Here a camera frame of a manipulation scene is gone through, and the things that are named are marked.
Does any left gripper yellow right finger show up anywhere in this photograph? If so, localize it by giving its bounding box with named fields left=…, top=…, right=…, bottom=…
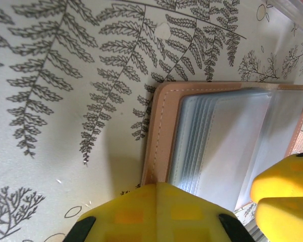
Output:
left=156, top=182, right=255, bottom=242

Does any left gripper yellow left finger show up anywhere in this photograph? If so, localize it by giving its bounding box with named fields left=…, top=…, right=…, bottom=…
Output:
left=75, top=183, right=159, bottom=242

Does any aluminium front frame rail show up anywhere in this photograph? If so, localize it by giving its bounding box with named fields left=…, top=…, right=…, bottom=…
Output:
left=243, top=218, right=266, bottom=242

